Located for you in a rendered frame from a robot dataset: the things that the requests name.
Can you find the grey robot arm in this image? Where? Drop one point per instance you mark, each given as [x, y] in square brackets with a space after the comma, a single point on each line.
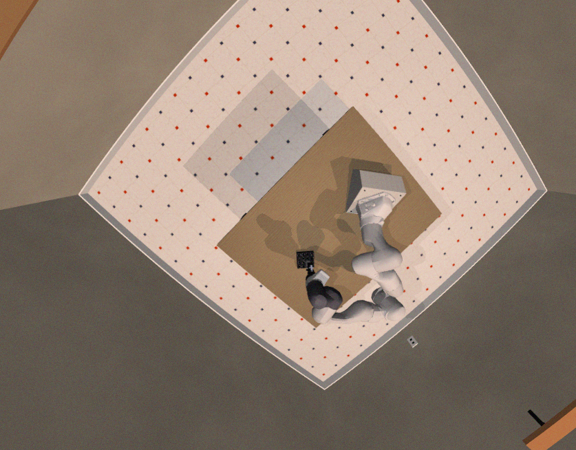
[377, 264]

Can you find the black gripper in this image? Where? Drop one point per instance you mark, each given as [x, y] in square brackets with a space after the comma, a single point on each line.
[309, 269]

